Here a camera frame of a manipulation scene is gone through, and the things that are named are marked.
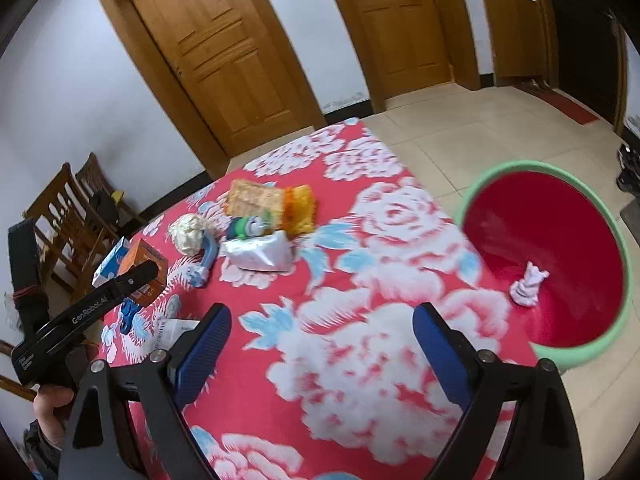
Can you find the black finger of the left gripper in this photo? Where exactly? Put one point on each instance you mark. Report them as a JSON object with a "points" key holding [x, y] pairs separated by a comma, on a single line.
{"points": [[111, 294]]}

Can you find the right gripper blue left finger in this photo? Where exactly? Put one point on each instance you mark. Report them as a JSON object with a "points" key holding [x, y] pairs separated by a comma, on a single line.
{"points": [[195, 353]]}

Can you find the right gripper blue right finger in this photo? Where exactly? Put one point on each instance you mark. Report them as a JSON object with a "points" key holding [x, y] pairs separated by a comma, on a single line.
{"points": [[451, 356]]}

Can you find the blue curved plastic piece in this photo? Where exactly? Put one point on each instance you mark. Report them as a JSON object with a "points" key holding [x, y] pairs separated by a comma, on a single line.
{"points": [[199, 275]]}

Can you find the white sock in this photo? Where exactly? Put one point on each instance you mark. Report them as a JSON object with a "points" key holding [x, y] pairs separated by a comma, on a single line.
{"points": [[525, 291]]}

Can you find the person's left hand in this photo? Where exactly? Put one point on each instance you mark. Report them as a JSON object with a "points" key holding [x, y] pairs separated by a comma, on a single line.
{"points": [[47, 401]]}

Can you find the orange cardboard box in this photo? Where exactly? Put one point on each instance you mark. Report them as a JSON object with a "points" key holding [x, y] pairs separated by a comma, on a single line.
{"points": [[145, 270]]}

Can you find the blue milk carton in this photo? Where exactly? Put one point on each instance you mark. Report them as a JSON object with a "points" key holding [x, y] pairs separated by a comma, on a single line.
{"points": [[109, 266]]}

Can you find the white medicine box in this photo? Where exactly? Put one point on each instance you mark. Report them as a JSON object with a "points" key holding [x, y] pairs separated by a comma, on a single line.
{"points": [[169, 330]]}

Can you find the wooden chair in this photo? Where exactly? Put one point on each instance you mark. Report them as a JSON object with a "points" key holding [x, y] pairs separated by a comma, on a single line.
{"points": [[71, 236], [108, 202]]}

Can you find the red floral tablecloth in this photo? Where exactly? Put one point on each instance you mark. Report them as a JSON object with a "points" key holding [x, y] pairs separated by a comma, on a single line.
{"points": [[322, 377]]}

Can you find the white plastic tissue pack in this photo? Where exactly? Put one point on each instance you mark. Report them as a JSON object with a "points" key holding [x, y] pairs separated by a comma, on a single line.
{"points": [[269, 253]]}

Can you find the instant noodle snack packet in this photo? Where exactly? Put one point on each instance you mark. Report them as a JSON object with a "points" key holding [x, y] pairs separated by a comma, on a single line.
{"points": [[247, 198]]}

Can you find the red bin with green rim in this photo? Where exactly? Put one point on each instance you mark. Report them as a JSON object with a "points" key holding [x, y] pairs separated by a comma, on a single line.
{"points": [[526, 212]]}

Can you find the yellow foam fruit net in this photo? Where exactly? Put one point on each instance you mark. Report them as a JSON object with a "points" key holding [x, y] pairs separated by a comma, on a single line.
{"points": [[299, 211]]}

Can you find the left wooden door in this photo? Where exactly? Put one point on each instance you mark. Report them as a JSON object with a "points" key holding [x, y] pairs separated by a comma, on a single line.
{"points": [[224, 72]]}

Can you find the wooden door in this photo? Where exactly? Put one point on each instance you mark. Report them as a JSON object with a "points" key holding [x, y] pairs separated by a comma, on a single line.
{"points": [[408, 45], [224, 72]]}

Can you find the red doormat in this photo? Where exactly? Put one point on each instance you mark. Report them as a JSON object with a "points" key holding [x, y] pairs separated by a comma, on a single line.
{"points": [[566, 106]]}

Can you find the low wooden cabinet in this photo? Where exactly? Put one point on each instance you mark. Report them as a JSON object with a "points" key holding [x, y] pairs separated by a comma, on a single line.
{"points": [[516, 38]]}

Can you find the right wooden door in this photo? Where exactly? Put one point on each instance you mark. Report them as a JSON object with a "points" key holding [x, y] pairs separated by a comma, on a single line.
{"points": [[408, 45]]}

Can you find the green caterpillar keychain toy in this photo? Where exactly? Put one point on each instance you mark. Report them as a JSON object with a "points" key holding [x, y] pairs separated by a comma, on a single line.
{"points": [[244, 228]]}

